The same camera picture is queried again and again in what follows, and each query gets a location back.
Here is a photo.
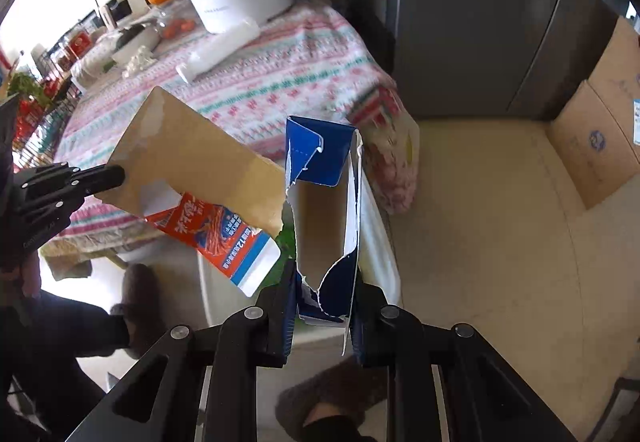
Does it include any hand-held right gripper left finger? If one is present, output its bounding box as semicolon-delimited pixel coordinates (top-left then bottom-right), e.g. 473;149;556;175
65;261;298;442

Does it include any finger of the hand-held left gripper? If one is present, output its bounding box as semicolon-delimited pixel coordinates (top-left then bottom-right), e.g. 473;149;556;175
72;164;126;197

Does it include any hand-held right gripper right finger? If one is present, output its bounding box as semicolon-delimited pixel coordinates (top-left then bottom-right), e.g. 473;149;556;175
351;285;581;442

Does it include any white plastic bin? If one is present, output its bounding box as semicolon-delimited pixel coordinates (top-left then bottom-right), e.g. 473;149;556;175
196;162;403;355

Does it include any orange carton with brown inside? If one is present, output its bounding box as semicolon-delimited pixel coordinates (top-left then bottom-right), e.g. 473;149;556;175
97;86;286;298

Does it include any blue carton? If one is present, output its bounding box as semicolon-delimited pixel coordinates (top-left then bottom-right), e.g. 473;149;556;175
284;116;365;355

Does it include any person's left hand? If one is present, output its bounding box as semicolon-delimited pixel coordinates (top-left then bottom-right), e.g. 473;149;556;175
0;254;44;301

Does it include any brown fuzzy slipper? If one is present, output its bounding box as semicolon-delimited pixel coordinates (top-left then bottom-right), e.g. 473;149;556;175
275;356;392;442
110;264;162;359

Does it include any large green snack bag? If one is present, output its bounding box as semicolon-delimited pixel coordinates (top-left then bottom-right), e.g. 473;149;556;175
276;221;297;268

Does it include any person's right leg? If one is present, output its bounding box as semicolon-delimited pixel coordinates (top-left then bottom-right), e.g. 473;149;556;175
300;414;382;442

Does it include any person's leg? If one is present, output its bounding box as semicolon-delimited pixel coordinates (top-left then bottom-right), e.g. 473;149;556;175
300;414;382;442
0;289;132;442

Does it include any white crumpled tissue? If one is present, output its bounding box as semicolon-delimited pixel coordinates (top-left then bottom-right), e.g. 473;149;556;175
122;47;157;76

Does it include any red labelled jar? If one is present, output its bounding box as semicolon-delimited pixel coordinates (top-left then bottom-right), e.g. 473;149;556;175
67;32;96;60

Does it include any person's left leg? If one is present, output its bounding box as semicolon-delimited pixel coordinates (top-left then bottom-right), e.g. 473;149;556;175
0;289;132;442

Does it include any dark green vegetable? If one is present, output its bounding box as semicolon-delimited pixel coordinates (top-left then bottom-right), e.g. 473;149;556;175
116;24;151;48

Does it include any glass jar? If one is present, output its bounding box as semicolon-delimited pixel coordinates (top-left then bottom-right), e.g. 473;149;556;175
157;0;201;41

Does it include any white plastic bottle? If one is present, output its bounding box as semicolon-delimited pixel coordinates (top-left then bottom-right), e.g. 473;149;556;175
176;19;261;84

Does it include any floral table cover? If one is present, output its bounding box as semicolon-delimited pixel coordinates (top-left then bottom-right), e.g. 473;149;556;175
349;86;421;216

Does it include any patterned tablecloth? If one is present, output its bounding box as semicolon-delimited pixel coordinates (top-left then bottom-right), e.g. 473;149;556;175
52;2;401;243

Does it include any cardboard box with blue logo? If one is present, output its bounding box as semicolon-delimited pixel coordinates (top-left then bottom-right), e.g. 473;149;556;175
545;79;640;210

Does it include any grey refrigerator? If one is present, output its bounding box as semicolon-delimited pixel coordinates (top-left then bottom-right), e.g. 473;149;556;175
385;0;631;120

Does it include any cardboard box with white label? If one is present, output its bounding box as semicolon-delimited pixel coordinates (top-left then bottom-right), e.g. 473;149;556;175
587;17;640;143

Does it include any black wire rack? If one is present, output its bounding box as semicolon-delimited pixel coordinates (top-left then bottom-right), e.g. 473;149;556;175
12;87;83;170

